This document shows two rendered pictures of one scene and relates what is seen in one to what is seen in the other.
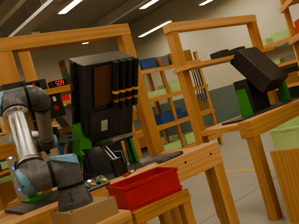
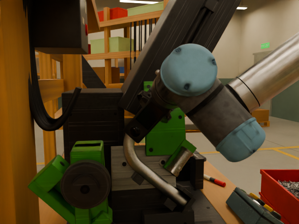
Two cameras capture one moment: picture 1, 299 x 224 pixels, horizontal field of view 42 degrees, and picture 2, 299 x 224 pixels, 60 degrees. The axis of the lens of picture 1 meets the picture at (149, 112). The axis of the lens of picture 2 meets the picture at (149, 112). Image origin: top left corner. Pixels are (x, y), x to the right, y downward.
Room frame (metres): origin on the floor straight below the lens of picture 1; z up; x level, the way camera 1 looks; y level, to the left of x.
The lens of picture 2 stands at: (2.07, 1.13, 1.28)
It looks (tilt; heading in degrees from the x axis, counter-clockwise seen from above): 8 degrees down; 298
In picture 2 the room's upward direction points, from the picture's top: straight up
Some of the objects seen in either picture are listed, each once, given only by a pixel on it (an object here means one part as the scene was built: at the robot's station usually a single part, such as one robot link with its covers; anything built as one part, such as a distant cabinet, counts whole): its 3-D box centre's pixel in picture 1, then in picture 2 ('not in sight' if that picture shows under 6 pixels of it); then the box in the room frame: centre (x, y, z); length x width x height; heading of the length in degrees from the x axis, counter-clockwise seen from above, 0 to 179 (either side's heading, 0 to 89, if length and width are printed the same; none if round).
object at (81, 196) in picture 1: (73, 194); not in sight; (1.69, 0.41, 0.97); 0.15 x 0.15 x 0.10
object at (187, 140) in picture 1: (165, 108); not in sight; (8.38, -0.35, 1.14); 2.45 x 0.55 x 2.28; 130
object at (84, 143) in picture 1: (81, 139); (162, 116); (2.39, 0.45, 1.17); 0.13 x 0.12 x 0.20; 126
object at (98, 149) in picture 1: (96, 149); (97, 137); (2.66, 0.42, 1.07); 0.30 x 0.18 x 0.34; 126
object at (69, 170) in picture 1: (64, 169); not in sight; (1.69, 0.42, 1.09); 0.13 x 0.12 x 0.14; 110
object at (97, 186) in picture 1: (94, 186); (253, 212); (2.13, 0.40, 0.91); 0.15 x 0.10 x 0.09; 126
